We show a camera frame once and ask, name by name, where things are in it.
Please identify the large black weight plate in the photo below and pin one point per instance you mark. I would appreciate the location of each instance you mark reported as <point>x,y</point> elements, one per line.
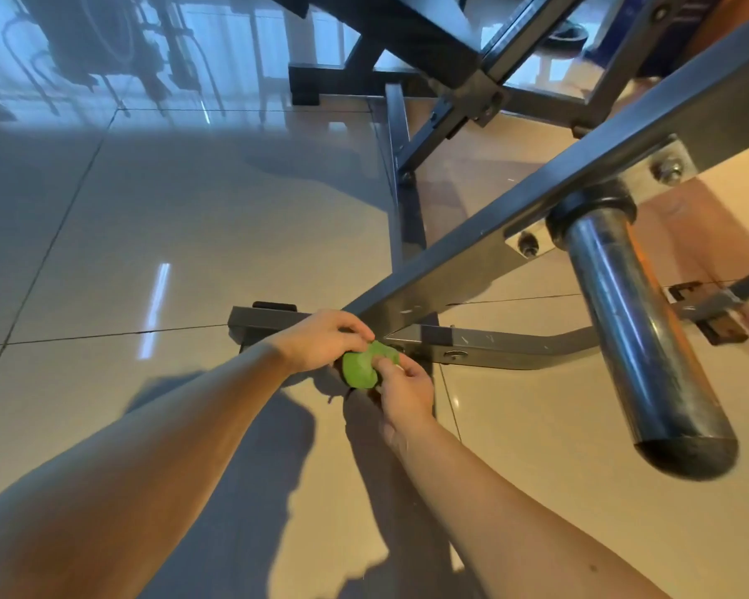
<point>562,37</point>

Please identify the green cleaning cloth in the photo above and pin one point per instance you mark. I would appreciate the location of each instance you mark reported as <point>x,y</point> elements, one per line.
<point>362,365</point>

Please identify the person's left hand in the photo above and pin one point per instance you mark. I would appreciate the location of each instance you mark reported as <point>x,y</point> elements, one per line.
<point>322,340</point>

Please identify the person's right hand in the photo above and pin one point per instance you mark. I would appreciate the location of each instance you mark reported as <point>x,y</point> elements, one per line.
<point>406,393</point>

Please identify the grey steel gym machine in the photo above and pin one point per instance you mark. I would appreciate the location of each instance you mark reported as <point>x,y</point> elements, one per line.
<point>574,168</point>

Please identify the person's left forearm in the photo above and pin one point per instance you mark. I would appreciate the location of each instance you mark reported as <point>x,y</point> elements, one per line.
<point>125,480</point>

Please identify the person's right forearm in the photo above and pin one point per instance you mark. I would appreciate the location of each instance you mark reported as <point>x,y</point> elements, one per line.
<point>512,518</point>

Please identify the chrome weight storage peg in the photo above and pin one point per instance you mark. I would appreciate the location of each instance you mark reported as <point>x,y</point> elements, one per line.
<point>643,343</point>

